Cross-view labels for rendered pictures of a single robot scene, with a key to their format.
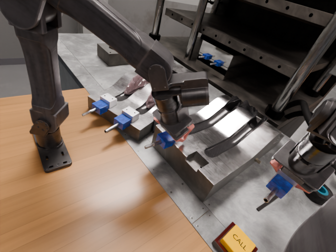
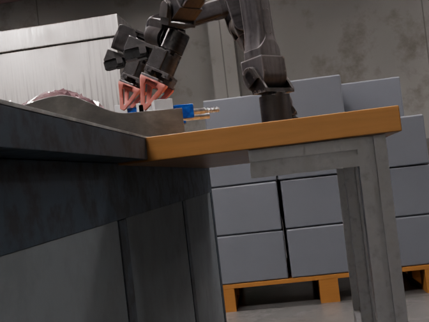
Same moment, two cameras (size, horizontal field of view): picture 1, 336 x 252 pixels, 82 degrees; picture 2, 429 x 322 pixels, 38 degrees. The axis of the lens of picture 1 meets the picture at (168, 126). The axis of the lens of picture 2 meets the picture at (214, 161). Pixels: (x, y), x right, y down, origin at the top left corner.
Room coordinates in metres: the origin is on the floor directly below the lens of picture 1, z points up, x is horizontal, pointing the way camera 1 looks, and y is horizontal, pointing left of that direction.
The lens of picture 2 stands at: (1.20, 1.29, 0.72)
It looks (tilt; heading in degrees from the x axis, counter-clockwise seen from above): 2 degrees up; 235
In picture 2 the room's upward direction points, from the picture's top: 7 degrees counter-clockwise
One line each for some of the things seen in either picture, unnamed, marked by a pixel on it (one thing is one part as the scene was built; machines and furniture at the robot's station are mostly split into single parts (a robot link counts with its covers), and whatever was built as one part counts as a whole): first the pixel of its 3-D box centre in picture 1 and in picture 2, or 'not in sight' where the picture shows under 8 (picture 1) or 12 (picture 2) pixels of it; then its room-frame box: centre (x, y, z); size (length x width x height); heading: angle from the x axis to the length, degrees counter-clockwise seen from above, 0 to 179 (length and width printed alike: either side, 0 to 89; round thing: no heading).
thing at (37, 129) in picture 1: (48, 118); (268, 81); (0.37, 0.32, 0.90); 0.09 x 0.06 x 0.06; 5
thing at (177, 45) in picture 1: (227, 68); not in sight; (1.65, -0.35, 0.76); 1.30 x 0.84 x 0.06; 49
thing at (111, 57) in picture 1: (118, 53); not in sight; (1.10, 0.40, 0.84); 0.20 x 0.15 x 0.07; 139
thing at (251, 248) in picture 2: not in sight; (312, 188); (-1.38, -1.44, 0.60); 1.20 x 0.80 x 1.19; 140
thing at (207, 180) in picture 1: (227, 132); not in sight; (0.59, -0.22, 0.87); 0.50 x 0.26 x 0.14; 139
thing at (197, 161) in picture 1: (195, 163); not in sight; (0.39, -0.11, 0.87); 0.05 x 0.05 x 0.04; 49
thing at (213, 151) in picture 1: (228, 121); not in sight; (0.59, -0.20, 0.92); 0.35 x 0.16 x 0.09; 139
